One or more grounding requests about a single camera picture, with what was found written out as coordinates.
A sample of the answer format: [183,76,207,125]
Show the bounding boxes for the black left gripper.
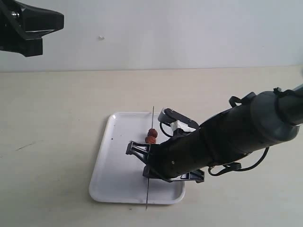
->
[0,0,64,57]

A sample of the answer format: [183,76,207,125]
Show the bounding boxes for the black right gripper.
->
[126,134,213,183]

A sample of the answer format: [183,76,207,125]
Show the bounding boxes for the thin metal skewer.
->
[145,106,154,211]

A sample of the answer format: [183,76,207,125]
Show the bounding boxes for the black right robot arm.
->
[126,87,303,183]

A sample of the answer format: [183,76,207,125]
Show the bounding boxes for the white plastic tray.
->
[89,112,185,205]

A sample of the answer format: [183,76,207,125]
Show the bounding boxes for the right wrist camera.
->
[158,108,199,138]

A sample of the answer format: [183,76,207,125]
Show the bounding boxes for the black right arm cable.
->
[208,146,270,177]

